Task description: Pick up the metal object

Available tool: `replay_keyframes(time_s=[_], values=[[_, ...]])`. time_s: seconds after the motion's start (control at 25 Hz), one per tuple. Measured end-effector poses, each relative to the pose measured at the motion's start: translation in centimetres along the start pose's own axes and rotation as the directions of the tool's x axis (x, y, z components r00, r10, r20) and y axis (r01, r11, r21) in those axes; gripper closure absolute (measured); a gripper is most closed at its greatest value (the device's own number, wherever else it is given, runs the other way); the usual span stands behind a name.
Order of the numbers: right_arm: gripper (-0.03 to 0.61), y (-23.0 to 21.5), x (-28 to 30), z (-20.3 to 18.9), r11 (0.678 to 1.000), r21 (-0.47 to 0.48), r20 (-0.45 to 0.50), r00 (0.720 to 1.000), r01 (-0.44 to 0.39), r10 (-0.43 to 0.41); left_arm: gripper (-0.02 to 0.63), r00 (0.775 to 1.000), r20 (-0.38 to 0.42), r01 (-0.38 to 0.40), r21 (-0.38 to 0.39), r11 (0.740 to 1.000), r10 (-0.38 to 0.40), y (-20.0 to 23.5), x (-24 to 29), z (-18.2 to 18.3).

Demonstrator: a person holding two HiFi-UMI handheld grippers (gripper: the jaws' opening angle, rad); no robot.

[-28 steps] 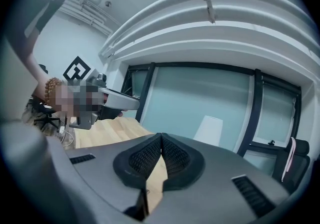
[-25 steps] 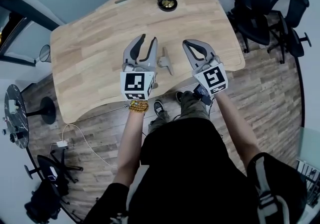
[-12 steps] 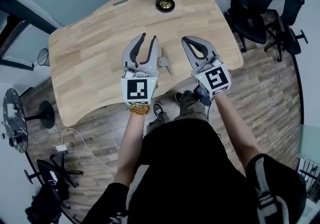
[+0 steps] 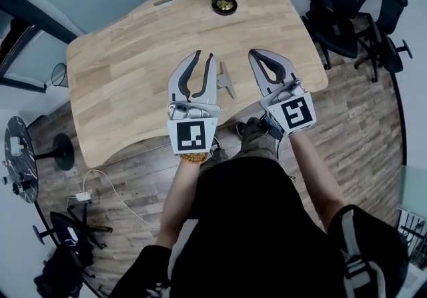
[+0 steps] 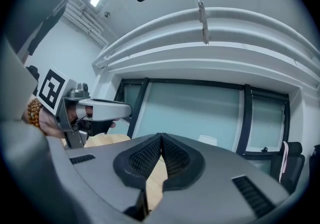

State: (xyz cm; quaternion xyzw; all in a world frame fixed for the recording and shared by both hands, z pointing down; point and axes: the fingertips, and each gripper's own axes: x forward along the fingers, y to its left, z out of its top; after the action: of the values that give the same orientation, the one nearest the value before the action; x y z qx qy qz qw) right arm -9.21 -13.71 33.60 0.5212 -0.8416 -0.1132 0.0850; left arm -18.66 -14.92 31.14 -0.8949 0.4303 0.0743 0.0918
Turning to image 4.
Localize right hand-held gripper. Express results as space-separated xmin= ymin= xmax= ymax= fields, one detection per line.
xmin=248 ymin=49 xmax=318 ymax=139

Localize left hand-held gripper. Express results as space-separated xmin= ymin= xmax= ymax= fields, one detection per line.
xmin=166 ymin=50 xmax=221 ymax=157

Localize person's right forearm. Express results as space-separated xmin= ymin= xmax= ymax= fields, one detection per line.
xmin=288 ymin=131 xmax=346 ymax=234

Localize person's left forearm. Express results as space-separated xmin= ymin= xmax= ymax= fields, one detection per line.
xmin=155 ymin=156 xmax=204 ymax=251

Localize person's camouflage trousers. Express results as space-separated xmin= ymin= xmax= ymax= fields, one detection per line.
xmin=199 ymin=117 xmax=280 ymax=174

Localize black office chair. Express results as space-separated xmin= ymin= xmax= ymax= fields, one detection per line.
xmin=302 ymin=0 xmax=380 ymax=71
xmin=32 ymin=203 xmax=113 ymax=257
xmin=353 ymin=0 xmax=414 ymax=83

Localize person's black shirt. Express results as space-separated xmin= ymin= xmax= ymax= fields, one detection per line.
xmin=109 ymin=156 xmax=410 ymax=298

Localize glass side table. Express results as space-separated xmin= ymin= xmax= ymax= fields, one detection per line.
xmin=398 ymin=165 xmax=427 ymax=214

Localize small white box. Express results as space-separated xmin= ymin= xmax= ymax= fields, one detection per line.
xmin=9 ymin=136 xmax=25 ymax=157

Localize round black marble table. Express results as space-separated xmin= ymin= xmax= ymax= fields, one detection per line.
xmin=3 ymin=115 xmax=75 ymax=204

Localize brown beaded bracelet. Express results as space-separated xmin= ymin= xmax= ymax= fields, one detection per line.
xmin=179 ymin=152 xmax=209 ymax=166

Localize white cable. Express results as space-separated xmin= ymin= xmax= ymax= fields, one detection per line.
xmin=82 ymin=169 xmax=161 ymax=229

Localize wire wastebasket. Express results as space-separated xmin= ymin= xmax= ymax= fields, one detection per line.
xmin=51 ymin=62 xmax=69 ymax=88

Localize black wire rack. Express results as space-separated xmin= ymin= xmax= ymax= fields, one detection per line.
xmin=396 ymin=208 xmax=427 ymax=271

